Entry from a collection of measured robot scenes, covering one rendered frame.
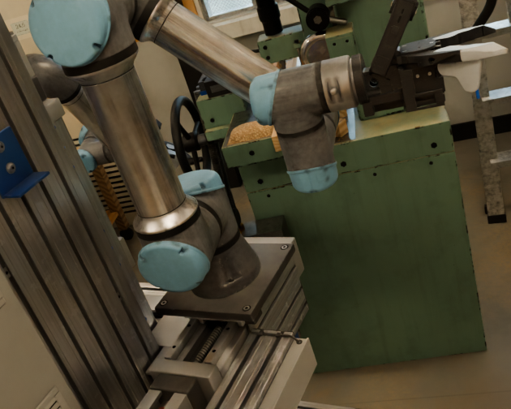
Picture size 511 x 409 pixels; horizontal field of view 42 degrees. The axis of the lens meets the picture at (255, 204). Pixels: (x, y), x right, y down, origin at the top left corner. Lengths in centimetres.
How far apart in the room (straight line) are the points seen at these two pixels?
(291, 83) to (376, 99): 12
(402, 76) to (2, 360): 70
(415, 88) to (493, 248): 175
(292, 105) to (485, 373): 139
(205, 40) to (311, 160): 26
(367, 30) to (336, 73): 85
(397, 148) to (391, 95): 85
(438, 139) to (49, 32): 111
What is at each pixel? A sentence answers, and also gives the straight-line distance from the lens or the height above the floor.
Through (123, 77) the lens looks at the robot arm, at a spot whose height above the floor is 131.
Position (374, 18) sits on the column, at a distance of 178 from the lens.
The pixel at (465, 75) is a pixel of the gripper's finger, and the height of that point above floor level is 121.
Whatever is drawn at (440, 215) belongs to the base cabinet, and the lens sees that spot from 191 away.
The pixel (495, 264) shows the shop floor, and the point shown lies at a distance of 256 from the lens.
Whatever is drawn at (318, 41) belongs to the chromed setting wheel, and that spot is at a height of 106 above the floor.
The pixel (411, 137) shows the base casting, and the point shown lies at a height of 77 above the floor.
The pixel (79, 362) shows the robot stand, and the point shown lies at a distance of 123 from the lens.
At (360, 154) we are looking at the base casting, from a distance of 180.
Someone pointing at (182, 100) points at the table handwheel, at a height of 94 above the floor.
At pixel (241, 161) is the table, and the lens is 172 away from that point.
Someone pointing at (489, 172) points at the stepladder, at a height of 22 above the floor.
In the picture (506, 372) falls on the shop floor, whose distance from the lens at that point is 217.
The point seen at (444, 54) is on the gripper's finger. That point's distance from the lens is 90.
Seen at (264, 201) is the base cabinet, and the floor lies 67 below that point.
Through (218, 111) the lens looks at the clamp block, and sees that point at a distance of 192.
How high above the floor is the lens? 155
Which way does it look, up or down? 28 degrees down
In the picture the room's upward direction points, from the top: 19 degrees counter-clockwise
